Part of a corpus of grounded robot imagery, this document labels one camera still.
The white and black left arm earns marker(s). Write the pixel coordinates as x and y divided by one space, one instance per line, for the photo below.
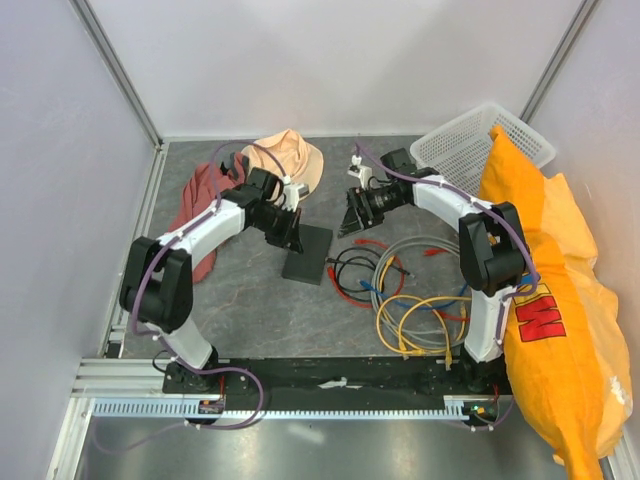
157 287

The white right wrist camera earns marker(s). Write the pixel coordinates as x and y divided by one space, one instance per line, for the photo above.
360 171

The white plastic basket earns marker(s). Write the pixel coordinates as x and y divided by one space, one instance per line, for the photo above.
459 149

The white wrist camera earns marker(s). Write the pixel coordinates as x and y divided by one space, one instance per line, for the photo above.
293 193
360 171

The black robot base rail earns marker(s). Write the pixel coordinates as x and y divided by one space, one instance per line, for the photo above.
342 382

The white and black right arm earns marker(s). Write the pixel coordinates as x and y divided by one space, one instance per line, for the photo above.
493 255

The black network switch box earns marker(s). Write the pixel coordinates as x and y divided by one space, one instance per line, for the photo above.
307 267

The orange cartoon pillow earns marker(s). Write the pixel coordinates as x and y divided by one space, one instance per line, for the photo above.
567 360

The red crumpled shirt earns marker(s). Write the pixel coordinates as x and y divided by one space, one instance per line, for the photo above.
210 218

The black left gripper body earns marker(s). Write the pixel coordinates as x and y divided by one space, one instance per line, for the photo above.
275 224

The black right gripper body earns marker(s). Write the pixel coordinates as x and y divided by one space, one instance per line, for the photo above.
376 203

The grey slotted cable duct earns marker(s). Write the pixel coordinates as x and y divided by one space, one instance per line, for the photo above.
454 408

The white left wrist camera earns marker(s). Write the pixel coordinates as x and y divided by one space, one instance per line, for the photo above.
293 193

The peach bucket hat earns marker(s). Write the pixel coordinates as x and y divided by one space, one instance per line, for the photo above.
302 161

